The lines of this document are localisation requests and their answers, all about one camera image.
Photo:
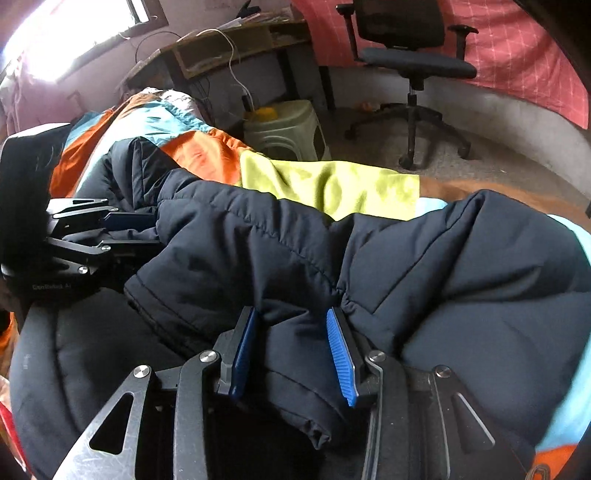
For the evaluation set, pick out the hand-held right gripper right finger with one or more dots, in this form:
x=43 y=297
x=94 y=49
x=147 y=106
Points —
x=341 y=360

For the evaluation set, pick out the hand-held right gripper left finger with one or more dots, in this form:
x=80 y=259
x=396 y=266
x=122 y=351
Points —
x=244 y=350

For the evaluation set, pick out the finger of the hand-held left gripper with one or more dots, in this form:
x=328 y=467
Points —
x=87 y=254
x=129 y=220

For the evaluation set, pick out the dark navy padded jacket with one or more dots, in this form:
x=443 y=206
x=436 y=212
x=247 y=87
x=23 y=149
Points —
x=277 y=258

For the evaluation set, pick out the yellow item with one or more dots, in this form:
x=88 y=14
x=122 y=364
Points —
x=264 y=114

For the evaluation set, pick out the colourful striped bed sheet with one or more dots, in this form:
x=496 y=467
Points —
x=332 y=184

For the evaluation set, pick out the green plastic stool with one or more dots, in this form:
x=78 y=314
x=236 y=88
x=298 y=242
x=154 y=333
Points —
x=286 y=134

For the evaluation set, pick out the window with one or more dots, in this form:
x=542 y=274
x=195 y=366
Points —
x=69 y=32

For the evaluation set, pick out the wooden desk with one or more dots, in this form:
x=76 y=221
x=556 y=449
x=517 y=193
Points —
x=221 y=46

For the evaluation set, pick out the black clip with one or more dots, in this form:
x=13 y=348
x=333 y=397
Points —
x=247 y=9

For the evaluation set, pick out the black office chair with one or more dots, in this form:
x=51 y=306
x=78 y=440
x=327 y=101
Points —
x=415 y=64

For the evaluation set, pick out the red checked wall cloth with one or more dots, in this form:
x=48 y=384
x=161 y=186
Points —
x=517 y=50

